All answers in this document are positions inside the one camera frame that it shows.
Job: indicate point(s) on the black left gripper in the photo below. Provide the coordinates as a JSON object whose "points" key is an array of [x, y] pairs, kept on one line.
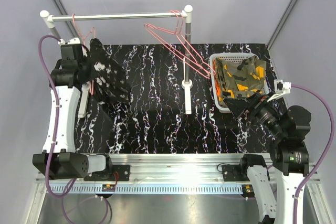
{"points": [[86, 59]]}

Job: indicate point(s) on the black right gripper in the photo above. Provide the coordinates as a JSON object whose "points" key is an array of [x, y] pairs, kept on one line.
{"points": [[255, 104]]}

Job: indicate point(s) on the orange trousers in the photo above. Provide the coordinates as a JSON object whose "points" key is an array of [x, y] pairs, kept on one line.
{"points": [[217, 84]]}

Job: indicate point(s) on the camouflage yellow trousers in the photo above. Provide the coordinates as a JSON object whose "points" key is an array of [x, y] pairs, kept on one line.
{"points": [[242, 79]]}

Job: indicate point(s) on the pink hanger with black trousers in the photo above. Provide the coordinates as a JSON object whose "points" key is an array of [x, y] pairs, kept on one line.
{"points": [[92, 31]]}

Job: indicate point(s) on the black white patterned trousers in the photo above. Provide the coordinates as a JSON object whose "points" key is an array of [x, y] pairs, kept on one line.
{"points": [[110, 83]]}

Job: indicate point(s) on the pink hanger with orange trousers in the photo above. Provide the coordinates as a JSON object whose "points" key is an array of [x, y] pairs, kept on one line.
{"points": [[181, 48]]}

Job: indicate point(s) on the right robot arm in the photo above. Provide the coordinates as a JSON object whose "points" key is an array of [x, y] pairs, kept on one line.
{"points": [[288, 154]]}

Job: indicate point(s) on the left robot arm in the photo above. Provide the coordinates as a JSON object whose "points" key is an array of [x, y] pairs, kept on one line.
{"points": [[58, 159]]}

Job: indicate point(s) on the white plastic basket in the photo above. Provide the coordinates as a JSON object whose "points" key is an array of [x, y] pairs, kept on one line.
{"points": [[234, 57]]}

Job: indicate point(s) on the silver white clothes rack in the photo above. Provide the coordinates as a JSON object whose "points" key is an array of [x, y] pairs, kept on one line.
{"points": [[185, 16]]}

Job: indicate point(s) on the black marble pattern mat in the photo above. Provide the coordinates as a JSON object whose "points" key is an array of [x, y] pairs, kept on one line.
{"points": [[155, 122]]}

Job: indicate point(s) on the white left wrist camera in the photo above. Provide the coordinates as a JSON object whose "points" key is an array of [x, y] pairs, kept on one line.
{"points": [[72, 41]]}

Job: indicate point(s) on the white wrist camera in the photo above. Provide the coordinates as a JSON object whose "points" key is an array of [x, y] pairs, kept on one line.
{"points": [[72, 41], [281, 88]]}

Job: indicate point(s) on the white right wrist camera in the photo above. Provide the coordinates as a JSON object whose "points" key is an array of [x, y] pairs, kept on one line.
{"points": [[281, 88]]}

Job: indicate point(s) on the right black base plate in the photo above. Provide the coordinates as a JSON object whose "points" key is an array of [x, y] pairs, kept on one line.
{"points": [[230, 173]]}

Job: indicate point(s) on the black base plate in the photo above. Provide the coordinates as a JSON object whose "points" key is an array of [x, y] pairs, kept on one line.
{"points": [[230, 173], [121, 173]]}

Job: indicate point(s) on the aluminium mounting rail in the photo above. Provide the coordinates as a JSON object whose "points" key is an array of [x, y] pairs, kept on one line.
{"points": [[175, 168]]}

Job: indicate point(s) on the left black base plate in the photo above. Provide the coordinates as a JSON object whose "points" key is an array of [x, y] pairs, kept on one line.
{"points": [[121, 173]]}

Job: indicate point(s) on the white slotted cable duct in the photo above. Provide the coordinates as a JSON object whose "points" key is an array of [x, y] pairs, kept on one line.
{"points": [[156, 189]]}

